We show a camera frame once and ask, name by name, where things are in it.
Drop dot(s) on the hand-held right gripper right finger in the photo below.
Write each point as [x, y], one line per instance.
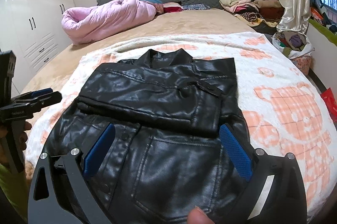
[235, 153]

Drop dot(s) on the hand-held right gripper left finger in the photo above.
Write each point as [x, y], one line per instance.
[98, 150]

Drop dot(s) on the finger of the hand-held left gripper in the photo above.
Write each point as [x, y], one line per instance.
[48, 99]
[39, 92]

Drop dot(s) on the black leather jacket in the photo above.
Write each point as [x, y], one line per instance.
[158, 108]

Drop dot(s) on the person's left forearm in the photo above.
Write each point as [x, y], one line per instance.
[13, 187]

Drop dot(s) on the laundry bag with clothes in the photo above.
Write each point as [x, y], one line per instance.
[292, 43]

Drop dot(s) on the pile of folded clothes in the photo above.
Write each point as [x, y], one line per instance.
[239, 0]

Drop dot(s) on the heap of clothes on windowsill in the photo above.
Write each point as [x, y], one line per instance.
[325, 16]

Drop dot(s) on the person's left hand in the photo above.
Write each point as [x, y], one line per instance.
[24, 134]

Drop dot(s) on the person's right hand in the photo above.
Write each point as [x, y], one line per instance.
[200, 216]

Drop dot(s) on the white wardrobe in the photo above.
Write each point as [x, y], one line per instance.
[31, 13]

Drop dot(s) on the white orange bear blanket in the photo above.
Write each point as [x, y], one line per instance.
[276, 76]

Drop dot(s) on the pink quilt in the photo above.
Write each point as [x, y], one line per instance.
[105, 18]

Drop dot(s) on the red bag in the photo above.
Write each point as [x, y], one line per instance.
[330, 102]

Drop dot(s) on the beige bed sheet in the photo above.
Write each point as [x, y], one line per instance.
[184, 21]

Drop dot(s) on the green windowsill cover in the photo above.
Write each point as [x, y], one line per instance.
[323, 33]

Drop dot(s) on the patterned blue cloth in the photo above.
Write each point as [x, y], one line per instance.
[196, 6]

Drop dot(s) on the red cloth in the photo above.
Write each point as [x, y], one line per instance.
[171, 8]

